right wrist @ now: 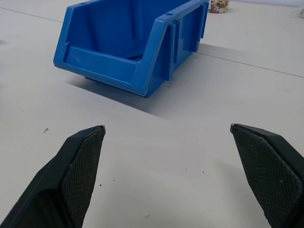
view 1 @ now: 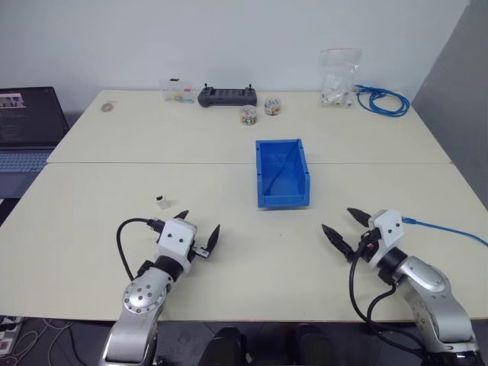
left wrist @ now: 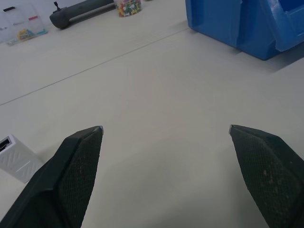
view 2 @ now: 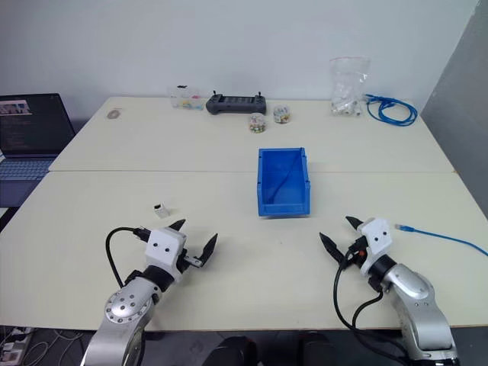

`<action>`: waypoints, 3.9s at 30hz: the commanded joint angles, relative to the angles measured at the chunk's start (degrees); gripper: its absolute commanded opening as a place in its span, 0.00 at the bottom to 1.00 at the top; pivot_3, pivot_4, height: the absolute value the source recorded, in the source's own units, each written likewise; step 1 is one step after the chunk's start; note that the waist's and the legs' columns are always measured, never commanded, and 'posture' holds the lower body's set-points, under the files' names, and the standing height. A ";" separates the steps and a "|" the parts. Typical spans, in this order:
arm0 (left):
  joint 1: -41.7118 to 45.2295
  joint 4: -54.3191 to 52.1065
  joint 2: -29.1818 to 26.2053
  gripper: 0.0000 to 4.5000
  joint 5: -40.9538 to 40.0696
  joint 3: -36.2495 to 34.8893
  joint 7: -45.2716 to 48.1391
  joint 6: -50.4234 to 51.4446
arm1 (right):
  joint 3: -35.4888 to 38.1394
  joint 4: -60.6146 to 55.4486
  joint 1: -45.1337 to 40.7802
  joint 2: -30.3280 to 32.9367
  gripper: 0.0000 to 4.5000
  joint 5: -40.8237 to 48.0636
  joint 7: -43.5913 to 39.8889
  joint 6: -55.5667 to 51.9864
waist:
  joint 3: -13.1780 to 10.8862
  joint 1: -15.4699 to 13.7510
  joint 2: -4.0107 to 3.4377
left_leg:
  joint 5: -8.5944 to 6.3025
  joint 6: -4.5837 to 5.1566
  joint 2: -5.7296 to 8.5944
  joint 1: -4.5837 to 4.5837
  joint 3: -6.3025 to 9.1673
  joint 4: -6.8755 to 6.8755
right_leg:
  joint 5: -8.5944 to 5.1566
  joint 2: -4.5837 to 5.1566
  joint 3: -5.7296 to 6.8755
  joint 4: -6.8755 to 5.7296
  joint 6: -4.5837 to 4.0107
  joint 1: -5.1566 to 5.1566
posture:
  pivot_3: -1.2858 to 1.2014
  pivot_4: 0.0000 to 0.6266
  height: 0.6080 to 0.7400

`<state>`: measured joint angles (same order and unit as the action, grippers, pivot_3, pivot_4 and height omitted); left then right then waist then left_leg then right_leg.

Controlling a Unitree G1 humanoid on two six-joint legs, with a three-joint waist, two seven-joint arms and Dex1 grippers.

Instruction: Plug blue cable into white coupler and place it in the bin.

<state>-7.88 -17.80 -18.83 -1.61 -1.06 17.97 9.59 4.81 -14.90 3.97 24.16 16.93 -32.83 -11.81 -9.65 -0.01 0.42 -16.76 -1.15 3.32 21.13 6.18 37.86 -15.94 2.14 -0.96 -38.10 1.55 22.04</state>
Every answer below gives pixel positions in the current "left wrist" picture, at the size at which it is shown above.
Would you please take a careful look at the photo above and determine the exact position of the clear jar of coloured pins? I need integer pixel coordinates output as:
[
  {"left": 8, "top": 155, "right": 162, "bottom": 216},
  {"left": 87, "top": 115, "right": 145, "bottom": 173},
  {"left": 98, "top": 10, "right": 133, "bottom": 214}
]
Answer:
[{"left": 113, "top": 0, "right": 143, "bottom": 18}]

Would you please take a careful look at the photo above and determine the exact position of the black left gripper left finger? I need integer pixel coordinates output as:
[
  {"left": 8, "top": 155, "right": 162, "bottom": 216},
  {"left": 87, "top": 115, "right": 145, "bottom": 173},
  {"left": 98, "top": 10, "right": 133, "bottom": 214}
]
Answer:
[{"left": 0, "top": 125, "right": 105, "bottom": 228}]

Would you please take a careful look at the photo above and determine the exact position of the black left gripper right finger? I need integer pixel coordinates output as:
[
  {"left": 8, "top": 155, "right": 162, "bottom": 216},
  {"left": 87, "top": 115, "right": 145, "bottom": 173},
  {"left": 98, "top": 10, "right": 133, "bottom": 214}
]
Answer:
[{"left": 228, "top": 124, "right": 304, "bottom": 228}]

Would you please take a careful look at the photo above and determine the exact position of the white ribbed box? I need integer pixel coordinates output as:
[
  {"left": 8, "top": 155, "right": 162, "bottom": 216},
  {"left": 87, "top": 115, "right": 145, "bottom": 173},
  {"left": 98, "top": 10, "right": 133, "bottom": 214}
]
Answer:
[{"left": 0, "top": 134, "right": 45, "bottom": 184}]

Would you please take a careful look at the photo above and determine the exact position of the clear plastic parts box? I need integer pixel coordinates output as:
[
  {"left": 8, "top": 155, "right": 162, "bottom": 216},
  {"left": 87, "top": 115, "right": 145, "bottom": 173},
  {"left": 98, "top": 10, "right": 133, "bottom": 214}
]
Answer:
[{"left": 0, "top": 2, "right": 49, "bottom": 47}]

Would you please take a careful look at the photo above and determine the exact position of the blue plastic storage bin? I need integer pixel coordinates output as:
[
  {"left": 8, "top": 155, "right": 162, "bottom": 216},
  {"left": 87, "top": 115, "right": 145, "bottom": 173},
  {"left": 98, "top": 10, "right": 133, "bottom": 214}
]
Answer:
[{"left": 185, "top": 0, "right": 304, "bottom": 61}]

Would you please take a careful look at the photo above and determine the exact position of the dark grey handheld controller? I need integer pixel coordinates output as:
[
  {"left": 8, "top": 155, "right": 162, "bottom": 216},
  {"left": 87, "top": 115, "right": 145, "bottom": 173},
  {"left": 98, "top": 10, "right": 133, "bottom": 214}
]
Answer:
[{"left": 49, "top": 0, "right": 117, "bottom": 30}]

